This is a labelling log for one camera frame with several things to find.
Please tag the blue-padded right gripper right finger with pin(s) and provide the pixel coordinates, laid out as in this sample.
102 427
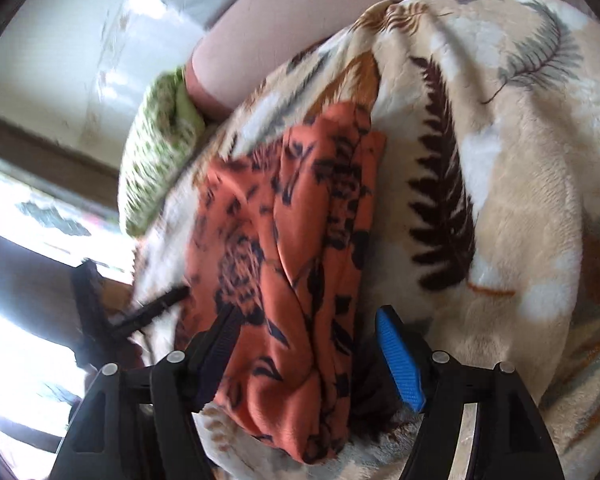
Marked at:
510 439

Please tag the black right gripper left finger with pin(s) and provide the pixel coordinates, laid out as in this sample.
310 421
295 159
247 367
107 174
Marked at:
138 424

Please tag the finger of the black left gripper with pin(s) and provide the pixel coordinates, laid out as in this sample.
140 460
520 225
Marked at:
108 319

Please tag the orange floral garment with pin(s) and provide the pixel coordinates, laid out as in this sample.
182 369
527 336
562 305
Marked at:
280 234

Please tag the green white patterned pillow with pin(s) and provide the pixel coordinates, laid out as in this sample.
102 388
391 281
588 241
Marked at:
164 133

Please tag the cream leaf-pattern blanket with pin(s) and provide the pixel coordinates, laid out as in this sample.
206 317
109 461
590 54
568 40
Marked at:
487 227

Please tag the pink quilted bolster cushion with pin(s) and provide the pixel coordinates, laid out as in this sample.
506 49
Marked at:
251 39

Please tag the window with dark frame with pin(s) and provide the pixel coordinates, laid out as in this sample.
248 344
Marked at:
54 214

